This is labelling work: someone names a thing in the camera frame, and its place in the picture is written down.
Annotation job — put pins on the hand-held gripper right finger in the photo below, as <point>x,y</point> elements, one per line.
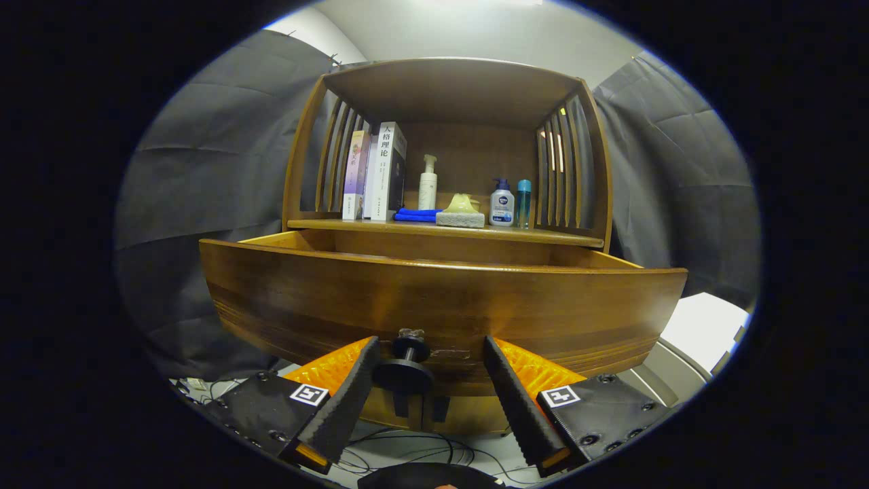
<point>519,401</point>

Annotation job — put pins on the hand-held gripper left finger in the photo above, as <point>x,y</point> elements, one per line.
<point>346,401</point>

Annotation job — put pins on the wooden drawer with black knob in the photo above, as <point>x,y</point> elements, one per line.
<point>441,299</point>

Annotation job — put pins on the wooden countertop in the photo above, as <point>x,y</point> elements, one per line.
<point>407,228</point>

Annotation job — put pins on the wooden cabinet with slatted shelf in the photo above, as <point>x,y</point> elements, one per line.
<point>455,88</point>

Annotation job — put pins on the grey ribbed plastic object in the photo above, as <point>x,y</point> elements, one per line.
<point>665,380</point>

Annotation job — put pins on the white lotion bottle blue cap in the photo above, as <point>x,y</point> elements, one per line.
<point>502,207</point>

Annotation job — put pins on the slim blue bottle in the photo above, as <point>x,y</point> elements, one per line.
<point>523,204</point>

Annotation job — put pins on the blue folded cloth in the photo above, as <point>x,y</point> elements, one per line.
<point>415,215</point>

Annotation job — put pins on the white pump bottle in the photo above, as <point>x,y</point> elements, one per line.
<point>428,190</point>

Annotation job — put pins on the purple book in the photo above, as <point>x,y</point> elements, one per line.
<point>356,170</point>

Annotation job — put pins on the white book with portrait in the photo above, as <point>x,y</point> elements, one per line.
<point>388,170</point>

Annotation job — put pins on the black backdrop cloth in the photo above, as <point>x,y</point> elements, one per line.
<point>204,190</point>

